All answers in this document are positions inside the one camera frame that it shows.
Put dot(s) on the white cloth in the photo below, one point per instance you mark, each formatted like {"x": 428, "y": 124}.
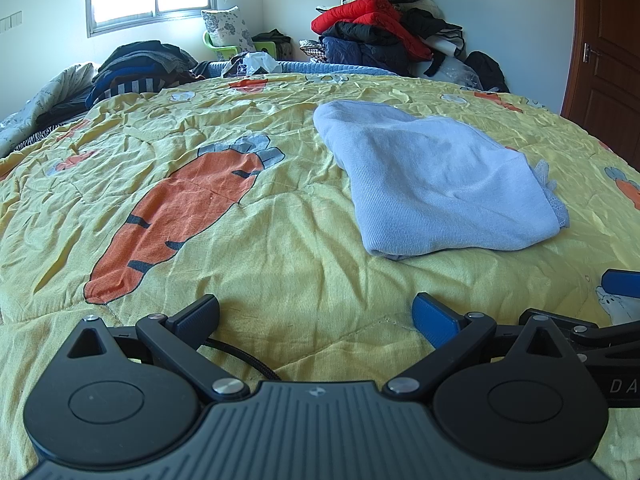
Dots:
{"x": 447, "y": 45}

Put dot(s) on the white plastic bag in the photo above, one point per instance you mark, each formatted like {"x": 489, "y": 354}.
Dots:
{"x": 255, "y": 62}

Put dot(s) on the dark cloth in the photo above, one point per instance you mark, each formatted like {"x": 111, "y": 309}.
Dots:
{"x": 270, "y": 37}

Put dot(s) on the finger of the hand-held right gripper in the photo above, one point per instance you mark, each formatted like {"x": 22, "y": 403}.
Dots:
{"x": 622, "y": 286}
{"x": 585, "y": 339}

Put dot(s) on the black garment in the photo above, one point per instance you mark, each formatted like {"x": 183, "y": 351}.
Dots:
{"x": 430, "y": 22}

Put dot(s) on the window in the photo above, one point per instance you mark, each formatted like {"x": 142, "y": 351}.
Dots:
{"x": 135, "y": 0}

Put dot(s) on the blue knitted blanket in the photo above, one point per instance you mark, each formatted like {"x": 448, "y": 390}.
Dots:
{"x": 325, "y": 67}

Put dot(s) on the wall switch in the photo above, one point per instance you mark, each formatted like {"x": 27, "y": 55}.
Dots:
{"x": 10, "y": 20}

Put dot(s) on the navy padded jacket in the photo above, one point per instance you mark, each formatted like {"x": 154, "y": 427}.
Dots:
{"x": 350, "y": 52}

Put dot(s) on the yellow carrot printed blanket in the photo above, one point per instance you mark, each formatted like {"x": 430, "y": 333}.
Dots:
{"x": 225, "y": 240}

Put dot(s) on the striped cloth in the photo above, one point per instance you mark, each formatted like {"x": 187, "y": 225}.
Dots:
{"x": 125, "y": 86}

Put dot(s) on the checked cloth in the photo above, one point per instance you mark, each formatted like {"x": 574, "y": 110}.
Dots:
{"x": 312, "y": 51}

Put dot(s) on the lavender long-sleeve shirt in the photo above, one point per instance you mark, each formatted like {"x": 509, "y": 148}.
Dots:
{"x": 440, "y": 180}

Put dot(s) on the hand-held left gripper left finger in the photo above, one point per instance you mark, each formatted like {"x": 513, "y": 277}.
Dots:
{"x": 197, "y": 314}

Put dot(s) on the grey clear plastic bag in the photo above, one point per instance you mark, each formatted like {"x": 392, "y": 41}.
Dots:
{"x": 455, "y": 72}

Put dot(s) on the black padded jacket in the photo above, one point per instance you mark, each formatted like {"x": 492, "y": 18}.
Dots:
{"x": 380, "y": 35}

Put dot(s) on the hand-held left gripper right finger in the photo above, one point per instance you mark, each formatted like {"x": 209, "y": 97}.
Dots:
{"x": 435, "y": 317}

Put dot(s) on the green plastic chair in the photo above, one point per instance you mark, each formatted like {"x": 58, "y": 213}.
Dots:
{"x": 220, "y": 50}

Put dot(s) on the brown wooden door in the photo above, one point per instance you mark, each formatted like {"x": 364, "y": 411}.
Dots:
{"x": 607, "y": 50}

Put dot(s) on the black bag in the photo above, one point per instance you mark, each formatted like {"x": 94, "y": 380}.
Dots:
{"x": 487, "y": 70}

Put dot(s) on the floral pillow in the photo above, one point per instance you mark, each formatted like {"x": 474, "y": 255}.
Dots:
{"x": 230, "y": 27}

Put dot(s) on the pile of dark clothes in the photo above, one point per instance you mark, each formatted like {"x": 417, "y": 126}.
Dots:
{"x": 145, "y": 60}

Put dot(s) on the white floral quilt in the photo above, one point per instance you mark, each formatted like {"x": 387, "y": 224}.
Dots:
{"x": 35, "y": 105}

